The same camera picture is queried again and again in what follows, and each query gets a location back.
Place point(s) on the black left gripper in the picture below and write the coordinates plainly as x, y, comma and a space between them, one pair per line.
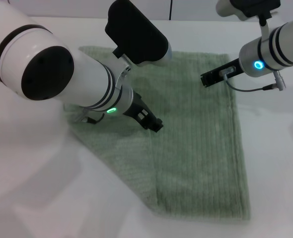
135, 106

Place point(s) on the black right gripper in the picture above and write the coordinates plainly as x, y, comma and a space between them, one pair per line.
233, 67

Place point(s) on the green ribbed towel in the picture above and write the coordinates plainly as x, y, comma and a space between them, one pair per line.
186, 148

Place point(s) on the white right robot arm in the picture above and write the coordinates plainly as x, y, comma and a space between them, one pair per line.
285, 44

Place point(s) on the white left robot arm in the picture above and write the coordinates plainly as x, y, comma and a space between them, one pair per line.
92, 74

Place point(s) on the black vertical wall strip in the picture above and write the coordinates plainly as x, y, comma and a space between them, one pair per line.
171, 10

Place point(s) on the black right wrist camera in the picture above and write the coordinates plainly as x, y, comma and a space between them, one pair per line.
253, 7

